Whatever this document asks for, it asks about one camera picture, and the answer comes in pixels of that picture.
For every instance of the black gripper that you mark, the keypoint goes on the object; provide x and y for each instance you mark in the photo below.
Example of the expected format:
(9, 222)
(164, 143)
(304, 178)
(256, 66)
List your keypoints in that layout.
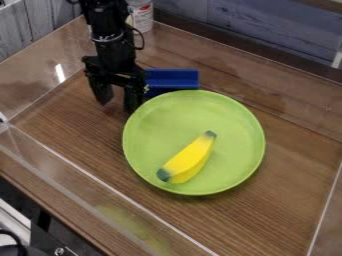
(112, 67)

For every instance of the yellow toy banana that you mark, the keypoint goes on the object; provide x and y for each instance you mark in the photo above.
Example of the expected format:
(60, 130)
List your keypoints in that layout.
(183, 166)

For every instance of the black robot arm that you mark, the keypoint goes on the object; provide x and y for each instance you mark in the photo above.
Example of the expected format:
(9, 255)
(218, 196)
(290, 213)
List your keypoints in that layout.
(105, 17)

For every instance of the green round plate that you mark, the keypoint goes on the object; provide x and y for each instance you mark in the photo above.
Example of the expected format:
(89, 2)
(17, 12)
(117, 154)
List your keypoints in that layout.
(168, 122)

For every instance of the blue rectangular block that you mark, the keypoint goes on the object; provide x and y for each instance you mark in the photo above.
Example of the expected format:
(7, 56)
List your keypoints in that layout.
(167, 80)

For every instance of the clear acrylic enclosure walls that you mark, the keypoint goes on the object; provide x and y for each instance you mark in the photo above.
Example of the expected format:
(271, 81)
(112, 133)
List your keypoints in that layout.
(61, 154)

